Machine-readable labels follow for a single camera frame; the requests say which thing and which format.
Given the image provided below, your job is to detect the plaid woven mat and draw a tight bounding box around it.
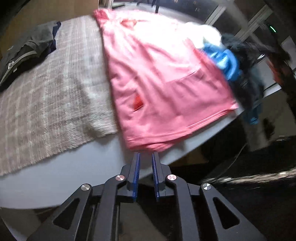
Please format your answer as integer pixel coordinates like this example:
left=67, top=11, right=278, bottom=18
left=1, top=16, right=117, bottom=175

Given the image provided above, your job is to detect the person right hand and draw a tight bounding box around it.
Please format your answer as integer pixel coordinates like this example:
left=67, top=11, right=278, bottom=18
left=267, top=57, right=285, bottom=87

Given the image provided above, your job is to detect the large plywood board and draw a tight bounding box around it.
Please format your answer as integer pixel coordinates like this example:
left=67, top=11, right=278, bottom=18
left=1, top=0, right=99, bottom=54

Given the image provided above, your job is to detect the black garment pile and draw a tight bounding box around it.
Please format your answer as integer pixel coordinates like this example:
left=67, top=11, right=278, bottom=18
left=221, top=34, right=264, bottom=110

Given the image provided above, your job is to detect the pink shirt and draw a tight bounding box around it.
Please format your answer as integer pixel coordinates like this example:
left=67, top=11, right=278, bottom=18
left=94, top=9, right=238, bottom=152

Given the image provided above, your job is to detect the blue garment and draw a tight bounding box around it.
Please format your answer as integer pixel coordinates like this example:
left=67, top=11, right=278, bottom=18
left=203, top=43, right=240, bottom=82

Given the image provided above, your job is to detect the black tripod stand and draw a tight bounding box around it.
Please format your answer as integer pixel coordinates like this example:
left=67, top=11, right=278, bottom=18
left=137, top=0, right=160, bottom=14

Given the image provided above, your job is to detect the white garment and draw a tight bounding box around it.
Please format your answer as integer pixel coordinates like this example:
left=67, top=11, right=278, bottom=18
left=185, top=22, right=222, bottom=49

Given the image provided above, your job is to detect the dark grey folded garment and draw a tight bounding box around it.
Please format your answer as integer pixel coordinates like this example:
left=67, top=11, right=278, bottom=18
left=1, top=21, right=61, bottom=92

